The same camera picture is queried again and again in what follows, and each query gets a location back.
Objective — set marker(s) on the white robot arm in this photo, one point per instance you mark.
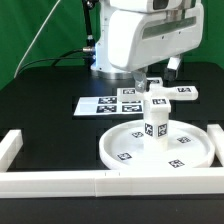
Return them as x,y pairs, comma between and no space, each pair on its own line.
102,67

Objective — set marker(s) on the white tag sheet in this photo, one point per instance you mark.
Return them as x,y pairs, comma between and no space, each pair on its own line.
106,105

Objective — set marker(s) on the white cross-shaped table base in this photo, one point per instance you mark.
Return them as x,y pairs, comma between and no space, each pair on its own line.
154,96

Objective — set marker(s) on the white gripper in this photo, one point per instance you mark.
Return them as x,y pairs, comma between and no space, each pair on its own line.
136,39

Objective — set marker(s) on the white round table top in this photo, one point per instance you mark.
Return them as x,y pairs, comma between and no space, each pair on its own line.
124,147

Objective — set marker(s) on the white front fence rail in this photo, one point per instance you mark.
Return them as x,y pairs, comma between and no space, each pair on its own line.
111,183

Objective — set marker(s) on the white left fence rail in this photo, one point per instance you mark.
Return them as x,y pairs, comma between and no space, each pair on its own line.
9,147

